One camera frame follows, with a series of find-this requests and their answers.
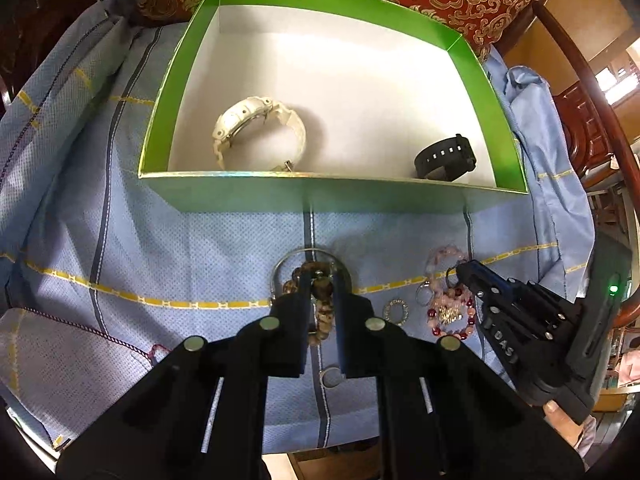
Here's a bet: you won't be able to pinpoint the red pink bead bracelet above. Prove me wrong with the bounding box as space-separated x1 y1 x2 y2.
425 286 478 340

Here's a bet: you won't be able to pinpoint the rhinestone studded ring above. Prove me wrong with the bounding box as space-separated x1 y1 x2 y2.
382 298 410 328

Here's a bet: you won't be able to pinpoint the black wrist watch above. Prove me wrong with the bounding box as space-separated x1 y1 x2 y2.
414 134 476 182

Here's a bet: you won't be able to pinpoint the brown wooden bead bracelet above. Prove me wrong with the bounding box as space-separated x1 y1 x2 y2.
282 261 339 347

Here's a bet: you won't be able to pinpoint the silver bangle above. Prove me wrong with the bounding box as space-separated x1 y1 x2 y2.
269 247 352 304

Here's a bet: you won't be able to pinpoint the operator right hand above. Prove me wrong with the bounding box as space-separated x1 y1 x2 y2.
542 401 584 448

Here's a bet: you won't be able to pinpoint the light blue cloth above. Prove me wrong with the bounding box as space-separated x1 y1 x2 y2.
1 0 594 455

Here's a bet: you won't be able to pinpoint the green cardboard box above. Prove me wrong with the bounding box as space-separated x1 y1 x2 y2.
138 0 527 214

